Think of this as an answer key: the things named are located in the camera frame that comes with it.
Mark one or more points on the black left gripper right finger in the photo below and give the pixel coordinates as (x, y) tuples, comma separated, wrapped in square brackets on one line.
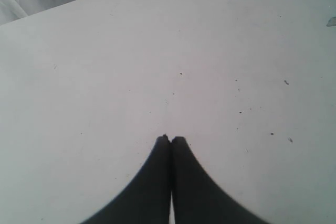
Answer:
[(196, 197)]

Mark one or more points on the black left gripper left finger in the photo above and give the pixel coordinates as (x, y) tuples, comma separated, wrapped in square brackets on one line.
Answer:
[(147, 198)]

